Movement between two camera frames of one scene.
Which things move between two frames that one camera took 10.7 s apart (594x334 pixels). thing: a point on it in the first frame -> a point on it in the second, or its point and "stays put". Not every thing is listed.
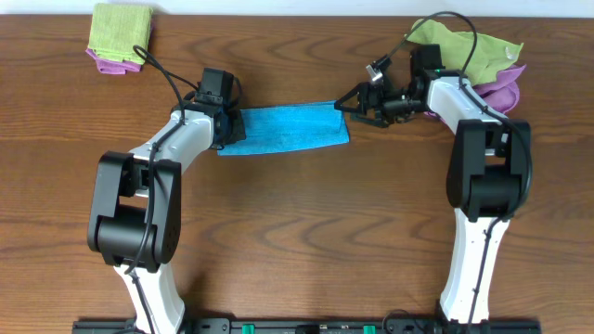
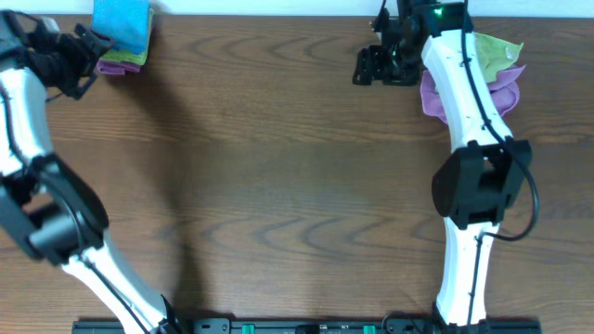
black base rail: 314,327 stays put
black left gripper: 235,126 -> 74,57
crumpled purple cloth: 502,93 stays put
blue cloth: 281,128 -> 123,22
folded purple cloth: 115,68 stays put
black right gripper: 365,89 -> 369,68
